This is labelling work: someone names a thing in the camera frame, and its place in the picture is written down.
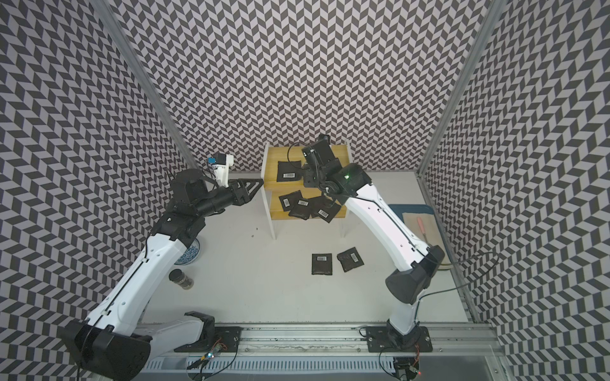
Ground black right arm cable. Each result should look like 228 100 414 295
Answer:
413 249 501 320

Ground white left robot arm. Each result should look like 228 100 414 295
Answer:
58 169 264 380

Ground blue patterned plate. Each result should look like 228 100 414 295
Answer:
174 239 200 266

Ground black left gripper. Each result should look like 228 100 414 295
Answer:
194 178 264 218

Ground pink handled spoon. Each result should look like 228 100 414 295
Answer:
417 217 430 246

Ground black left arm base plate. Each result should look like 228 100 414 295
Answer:
173 325 242 353

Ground dark spice jar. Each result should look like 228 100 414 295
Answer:
168 268 194 290

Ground blue tray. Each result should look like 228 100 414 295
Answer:
390 204 436 221

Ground beige cloth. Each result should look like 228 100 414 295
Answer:
402 213 452 271

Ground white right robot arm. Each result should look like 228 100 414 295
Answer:
302 135 445 350

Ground black tea bag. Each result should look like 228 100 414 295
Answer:
278 190 302 212
310 195 342 223
311 253 333 276
276 161 303 183
288 198 311 221
337 247 364 272

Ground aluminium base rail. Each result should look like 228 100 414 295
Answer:
136 322 514 380

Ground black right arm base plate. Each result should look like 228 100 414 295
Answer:
365 325 433 353

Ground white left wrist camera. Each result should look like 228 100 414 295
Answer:
208 153 234 187

